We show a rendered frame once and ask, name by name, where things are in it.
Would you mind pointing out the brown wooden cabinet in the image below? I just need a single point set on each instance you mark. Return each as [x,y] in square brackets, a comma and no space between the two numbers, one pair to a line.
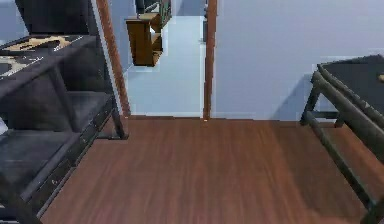
[144,40]

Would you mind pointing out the dark green cupboard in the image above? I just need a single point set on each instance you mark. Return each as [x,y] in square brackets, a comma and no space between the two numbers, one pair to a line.
[156,8]

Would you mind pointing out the black metal shelf unit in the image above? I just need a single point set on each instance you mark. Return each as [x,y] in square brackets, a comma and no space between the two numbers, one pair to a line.
[40,110]

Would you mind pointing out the dark grey metal table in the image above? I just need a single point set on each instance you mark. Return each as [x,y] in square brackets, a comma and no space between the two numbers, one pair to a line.
[353,100]

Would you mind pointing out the small tan object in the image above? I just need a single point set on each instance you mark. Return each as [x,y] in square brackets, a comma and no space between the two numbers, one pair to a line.
[381,78]

